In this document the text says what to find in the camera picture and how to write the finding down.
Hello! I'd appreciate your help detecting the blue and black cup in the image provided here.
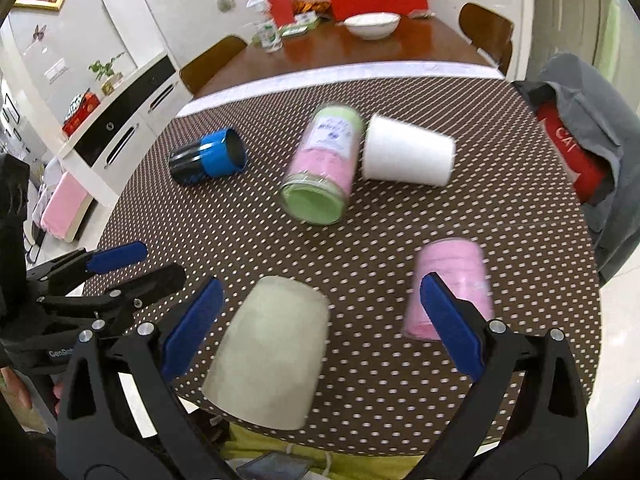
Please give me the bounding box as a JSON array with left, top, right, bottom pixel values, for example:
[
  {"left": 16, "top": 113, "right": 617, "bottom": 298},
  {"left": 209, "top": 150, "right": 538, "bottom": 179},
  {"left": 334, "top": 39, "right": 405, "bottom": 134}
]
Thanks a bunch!
[{"left": 168, "top": 127, "right": 249, "bottom": 187}]

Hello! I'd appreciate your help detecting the white bowl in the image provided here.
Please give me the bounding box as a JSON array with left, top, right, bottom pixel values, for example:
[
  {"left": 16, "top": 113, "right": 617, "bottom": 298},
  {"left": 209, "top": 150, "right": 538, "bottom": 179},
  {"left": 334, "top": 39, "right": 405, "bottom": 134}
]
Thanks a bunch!
[{"left": 343, "top": 13, "right": 402, "bottom": 41}]

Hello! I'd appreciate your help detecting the black smartphone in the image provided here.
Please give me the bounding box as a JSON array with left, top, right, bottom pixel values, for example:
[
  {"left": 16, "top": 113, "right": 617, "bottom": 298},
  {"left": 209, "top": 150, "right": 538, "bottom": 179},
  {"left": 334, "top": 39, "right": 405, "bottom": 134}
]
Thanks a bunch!
[{"left": 236, "top": 451, "right": 312, "bottom": 480}]

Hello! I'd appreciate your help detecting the beige cup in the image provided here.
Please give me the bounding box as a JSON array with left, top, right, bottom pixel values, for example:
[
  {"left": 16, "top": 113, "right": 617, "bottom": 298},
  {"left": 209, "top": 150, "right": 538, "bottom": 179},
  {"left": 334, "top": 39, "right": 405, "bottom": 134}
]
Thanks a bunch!
[{"left": 201, "top": 275, "right": 331, "bottom": 432}]

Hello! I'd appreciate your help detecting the brown polka dot tablecloth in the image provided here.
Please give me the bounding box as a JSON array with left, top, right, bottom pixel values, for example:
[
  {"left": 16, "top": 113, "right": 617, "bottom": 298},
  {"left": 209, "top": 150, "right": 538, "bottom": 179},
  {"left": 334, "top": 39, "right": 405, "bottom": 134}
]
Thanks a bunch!
[{"left": 82, "top": 62, "right": 603, "bottom": 456}]

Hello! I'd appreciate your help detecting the white cup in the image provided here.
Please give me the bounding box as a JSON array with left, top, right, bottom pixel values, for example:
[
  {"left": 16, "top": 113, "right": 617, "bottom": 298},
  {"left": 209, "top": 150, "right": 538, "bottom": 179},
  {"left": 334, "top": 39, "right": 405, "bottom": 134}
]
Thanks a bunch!
[{"left": 361, "top": 114, "right": 457, "bottom": 188}]

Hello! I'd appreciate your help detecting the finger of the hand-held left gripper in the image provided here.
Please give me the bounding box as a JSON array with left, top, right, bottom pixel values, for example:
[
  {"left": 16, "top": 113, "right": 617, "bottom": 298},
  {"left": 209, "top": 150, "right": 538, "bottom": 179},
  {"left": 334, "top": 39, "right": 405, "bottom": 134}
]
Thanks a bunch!
[
  {"left": 37, "top": 263, "right": 187, "bottom": 337},
  {"left": 25, "top": 241, "right": 148, "bottom": 297}
]

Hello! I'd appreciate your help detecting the small red packet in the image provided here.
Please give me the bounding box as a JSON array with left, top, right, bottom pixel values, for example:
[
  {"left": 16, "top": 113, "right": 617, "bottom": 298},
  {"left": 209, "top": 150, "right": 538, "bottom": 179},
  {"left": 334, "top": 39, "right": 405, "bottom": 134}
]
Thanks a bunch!
[{"left": 267, "top": 0, "right": 297, "bottom": 28}]

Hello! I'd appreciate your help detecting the small potted plant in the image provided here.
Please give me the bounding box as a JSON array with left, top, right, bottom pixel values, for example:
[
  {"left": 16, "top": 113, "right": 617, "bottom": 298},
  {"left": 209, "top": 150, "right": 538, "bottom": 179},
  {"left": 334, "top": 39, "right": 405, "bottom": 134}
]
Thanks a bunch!
[{"left": 88, "top": 51, "right": 127, "bottom": 97}]

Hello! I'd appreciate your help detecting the person's left hand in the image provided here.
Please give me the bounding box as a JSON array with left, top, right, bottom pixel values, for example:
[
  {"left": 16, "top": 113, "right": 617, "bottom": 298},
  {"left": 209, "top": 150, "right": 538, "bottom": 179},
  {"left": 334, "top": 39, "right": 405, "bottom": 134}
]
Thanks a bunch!
[{"left": 0, "top": 366, "right": 64, "bottom": 433}]

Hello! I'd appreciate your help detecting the yellow clothing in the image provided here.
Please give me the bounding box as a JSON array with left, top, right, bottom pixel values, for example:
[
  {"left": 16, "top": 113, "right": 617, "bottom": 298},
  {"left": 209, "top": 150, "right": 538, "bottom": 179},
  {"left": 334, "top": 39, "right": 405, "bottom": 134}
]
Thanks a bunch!
[{"left": 220, "top": 422, "right": 426, "bottom": 480}]

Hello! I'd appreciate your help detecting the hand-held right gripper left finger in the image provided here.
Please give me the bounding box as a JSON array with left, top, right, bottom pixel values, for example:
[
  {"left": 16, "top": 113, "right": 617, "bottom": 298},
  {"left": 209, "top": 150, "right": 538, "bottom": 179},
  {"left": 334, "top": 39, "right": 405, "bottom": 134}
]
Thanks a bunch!
[{"left": 55, "top": 277, "right": 236, "bottom": 480}]

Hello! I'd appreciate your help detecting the green packet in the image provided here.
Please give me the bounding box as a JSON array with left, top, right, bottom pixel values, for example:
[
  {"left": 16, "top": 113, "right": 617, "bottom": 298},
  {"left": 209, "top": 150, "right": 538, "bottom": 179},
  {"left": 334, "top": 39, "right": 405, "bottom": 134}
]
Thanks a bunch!
[{"left": 278, "top": 14, "right": 321, "bottom": 38}]

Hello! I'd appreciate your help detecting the red bag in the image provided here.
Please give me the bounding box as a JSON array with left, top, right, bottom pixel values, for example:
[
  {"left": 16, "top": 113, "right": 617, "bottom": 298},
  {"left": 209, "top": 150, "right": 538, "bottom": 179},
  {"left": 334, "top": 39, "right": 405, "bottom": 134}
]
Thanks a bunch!
[{"left": 536, "top": 101, "right": 620, "bottom": 206}]

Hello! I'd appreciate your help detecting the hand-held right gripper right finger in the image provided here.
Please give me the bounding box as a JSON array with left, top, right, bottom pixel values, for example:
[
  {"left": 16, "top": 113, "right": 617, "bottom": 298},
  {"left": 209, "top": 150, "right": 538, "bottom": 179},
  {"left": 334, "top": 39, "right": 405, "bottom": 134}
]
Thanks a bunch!
[{"left": 400, "top": 272, "right": 588, "bottom": 480}]

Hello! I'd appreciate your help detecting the green and pink glass cup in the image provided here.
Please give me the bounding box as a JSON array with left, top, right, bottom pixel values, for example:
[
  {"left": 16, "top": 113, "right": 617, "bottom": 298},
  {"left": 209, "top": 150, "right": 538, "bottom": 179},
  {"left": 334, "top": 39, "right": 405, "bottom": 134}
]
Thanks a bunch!
[{"left": 279, "top": 103, "right": 366, "bottom": 226}]

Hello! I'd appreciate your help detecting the white and black cabinet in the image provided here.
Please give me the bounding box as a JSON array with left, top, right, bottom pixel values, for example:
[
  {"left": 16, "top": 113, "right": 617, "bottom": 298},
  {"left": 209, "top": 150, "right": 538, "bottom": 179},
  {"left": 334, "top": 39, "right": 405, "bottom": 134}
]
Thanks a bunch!
[{"left": 56, "top": 50, "right": 195, "bottom": 211}]

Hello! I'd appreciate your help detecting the plastic water bottle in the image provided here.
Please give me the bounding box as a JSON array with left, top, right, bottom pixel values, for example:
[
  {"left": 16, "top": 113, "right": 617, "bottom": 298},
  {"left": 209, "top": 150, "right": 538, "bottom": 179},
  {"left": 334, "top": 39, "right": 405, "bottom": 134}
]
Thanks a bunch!
[{"left": 247, "top": 0, "right": 284, "bottom": 54}]

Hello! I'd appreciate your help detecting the white cable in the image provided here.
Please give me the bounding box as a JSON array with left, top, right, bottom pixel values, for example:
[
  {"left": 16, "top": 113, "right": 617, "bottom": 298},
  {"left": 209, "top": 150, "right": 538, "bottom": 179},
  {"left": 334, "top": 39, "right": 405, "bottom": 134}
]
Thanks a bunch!
[{"left": 285, "top": 441, "right": 335, "bottom": 480}]

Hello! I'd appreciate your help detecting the grey jacket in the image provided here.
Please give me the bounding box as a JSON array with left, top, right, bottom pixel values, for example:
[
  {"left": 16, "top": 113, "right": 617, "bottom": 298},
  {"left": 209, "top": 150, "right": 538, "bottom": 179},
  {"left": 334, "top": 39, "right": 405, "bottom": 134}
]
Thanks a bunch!
[{"left": 512, "top": 52, "right": 640, "bottom": 286}]

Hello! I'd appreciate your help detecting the wooden chair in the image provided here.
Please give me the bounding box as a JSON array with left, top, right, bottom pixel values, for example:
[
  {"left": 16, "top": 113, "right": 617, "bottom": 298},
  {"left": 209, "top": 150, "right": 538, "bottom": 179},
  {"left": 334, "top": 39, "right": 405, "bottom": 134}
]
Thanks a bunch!
[
  {"left": 179, "top": 35, "right": 249, "bottom": 96},
  {"left": 458, "top": 2, "right": 516, "bottom": 77}
]

